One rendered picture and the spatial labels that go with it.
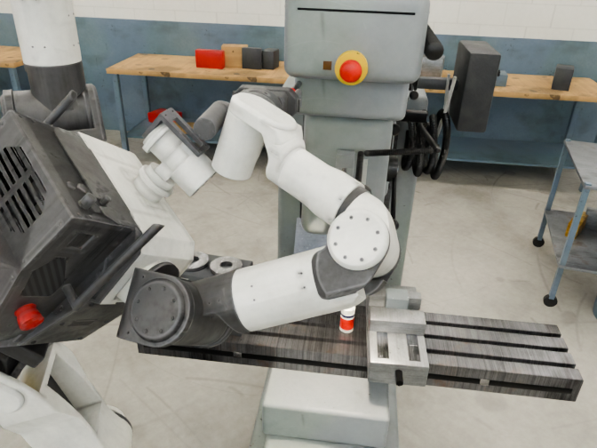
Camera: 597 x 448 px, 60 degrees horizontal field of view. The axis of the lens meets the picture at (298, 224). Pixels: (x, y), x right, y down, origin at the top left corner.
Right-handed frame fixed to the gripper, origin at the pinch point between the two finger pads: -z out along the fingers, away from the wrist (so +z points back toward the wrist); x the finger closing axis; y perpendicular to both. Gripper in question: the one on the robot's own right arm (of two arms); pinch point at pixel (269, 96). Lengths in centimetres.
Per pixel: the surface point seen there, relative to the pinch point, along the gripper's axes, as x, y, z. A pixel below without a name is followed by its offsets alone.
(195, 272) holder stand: 24, 55, -18
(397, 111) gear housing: -25.3, 4.5, -11.3
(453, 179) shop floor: -112, 169, -373
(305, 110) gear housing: -5.8, 5.6, -11.2
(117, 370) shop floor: 94, 170, -87
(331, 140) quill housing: -11.7, 13.0, -14.7
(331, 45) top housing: -11.3, -9.6, -1.7
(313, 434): -12, 91, 1
